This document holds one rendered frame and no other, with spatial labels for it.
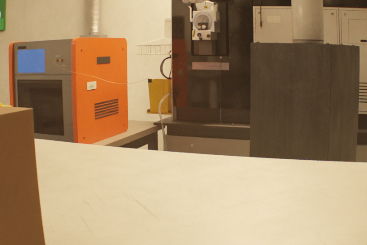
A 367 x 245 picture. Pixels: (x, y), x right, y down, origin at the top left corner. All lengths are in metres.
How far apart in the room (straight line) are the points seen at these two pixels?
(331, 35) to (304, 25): 0.81
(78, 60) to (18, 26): 2.53
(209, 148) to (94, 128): 0.55
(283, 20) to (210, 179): 1.49
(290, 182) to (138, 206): 0.22
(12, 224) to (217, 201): 0.40
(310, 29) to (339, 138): 0.30
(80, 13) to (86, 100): 2.08
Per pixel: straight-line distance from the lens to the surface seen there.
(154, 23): 3.53
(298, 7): 1.28
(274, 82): 1.23
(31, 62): 1.92
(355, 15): 2.08
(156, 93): 2.30
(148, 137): 2.31
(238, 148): 2.11
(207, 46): 2.11
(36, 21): 4.14
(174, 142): 2.20
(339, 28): 2.07
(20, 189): 0.21
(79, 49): 1.80
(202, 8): 2.12
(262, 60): 1.24
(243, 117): 2.18
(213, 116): 2.22
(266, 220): 0.52
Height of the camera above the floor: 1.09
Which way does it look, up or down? 7 degrees down
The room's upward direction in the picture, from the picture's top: straight up
